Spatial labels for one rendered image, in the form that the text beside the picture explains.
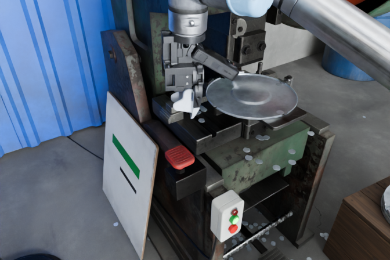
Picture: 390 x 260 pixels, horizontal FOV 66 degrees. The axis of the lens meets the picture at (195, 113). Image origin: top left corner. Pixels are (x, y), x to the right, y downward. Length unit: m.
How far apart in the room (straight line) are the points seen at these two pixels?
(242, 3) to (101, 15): 1.56
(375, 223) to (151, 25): 1.04
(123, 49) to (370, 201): 1.10
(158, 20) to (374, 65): 0.69
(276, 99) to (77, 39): 1.33
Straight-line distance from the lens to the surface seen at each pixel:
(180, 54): 0.62
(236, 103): 0.93
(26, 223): 1.78
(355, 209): 1.32
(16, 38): 1.93
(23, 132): 2.16
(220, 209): 0.82
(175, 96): 0.70
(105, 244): 1.56
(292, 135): 1.07
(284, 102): 0.96
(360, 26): 0.57
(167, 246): 1.47
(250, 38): 0.91
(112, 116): 1.43
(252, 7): 0.49
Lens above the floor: 1.26
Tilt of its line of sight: 33 degrees down
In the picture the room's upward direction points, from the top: straight up
